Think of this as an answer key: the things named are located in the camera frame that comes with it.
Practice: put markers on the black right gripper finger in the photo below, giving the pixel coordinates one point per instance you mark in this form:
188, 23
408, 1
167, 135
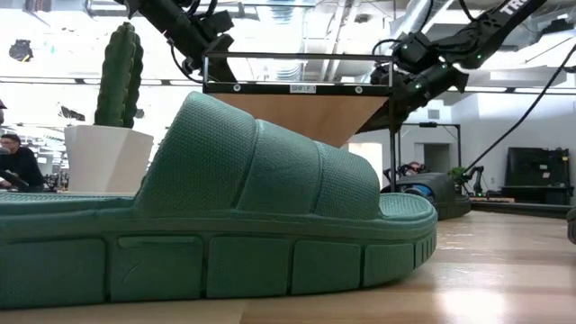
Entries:
373, 123

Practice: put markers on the green rubber slide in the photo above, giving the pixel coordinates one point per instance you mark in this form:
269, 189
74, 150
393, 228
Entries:
225, 180

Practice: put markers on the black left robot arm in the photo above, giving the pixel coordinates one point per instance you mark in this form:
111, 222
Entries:
166, 20

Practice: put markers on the black background robot arm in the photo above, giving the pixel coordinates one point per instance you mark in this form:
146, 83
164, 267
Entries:
478, 177

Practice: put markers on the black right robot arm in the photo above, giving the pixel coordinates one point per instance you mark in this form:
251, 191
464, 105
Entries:
486, 31

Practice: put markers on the person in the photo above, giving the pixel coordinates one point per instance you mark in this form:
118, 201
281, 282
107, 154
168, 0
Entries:
22, 166
414, 167

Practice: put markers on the small green plant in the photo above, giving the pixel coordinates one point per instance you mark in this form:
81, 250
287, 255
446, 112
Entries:
458, 174

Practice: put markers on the green cactus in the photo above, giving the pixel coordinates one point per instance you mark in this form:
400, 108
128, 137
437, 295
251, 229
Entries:
117, 76

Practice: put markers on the black cabinet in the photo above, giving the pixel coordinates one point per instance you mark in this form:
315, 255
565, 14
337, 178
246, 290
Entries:
535, 175

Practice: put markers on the black ceiling-hung device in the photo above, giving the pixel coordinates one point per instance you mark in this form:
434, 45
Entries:
21, 50

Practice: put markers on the black metal stand frame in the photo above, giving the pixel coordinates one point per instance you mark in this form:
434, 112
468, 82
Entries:
427, 124

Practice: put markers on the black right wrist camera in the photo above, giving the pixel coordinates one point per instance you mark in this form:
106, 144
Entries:
381, 74

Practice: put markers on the wooden shelf black metal frame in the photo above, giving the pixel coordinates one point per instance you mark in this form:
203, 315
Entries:
306, 112

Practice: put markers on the silver ceiling duct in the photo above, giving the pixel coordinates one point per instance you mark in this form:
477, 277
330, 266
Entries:
283, 13
414, 15

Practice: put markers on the black aluminium table frame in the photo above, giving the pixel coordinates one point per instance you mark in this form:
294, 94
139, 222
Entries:
517, 209

